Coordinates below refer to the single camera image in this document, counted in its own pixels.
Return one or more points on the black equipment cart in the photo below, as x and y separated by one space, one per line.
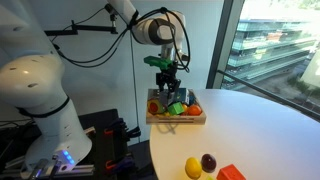
111 157

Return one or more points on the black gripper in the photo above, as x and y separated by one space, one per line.
168 77

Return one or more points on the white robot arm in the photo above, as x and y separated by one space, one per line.
31 81

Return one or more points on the orange ball in tray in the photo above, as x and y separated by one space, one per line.
194 110

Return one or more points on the window railing bar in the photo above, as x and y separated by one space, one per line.
272 95

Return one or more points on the yellow lemon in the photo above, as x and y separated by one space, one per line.
193 168

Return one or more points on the red yellow green soft cube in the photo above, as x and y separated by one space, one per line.
155 107

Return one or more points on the yellow banana in tray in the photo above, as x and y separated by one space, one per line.
163 114

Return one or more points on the red orange cube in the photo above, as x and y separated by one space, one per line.
230 172

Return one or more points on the wooden tray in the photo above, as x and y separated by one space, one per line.
183 118

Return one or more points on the dark blue number cube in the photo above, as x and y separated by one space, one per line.
182 95

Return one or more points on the grey cube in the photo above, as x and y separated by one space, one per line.
166 97

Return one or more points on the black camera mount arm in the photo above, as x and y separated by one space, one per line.
74 28

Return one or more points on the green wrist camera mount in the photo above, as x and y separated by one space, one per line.
161 63

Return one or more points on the green cube in tray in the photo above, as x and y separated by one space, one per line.
176 108

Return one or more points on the dark purple plum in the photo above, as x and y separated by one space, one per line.
208 163

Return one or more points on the lime yellow cube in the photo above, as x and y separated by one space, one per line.
209 178

